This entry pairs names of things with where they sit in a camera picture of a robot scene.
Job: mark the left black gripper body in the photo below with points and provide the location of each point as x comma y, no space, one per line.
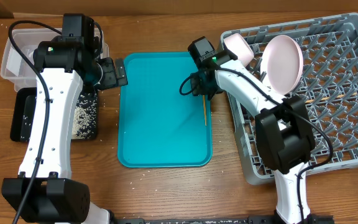
109,78

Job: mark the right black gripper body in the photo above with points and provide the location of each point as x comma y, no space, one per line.
204,83

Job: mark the wooden chopstick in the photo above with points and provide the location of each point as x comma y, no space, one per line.
204,110
329,98

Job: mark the pink bowl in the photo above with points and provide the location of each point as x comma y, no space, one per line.
239,47

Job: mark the rice pile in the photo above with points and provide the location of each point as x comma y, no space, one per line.
84,118

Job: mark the large white plate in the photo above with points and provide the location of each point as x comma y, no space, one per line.
282,63

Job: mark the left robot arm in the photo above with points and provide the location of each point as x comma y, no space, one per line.
43,191

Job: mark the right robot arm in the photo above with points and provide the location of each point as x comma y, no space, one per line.
284,136

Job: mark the grey dishwasher rack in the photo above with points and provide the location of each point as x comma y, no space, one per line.
330,51

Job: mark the teal serving tray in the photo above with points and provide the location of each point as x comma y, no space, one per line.
159,127

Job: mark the black plastic tray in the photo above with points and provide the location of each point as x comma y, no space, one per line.
20,118

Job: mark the clear plastic bin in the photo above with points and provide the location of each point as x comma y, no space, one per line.
20,56

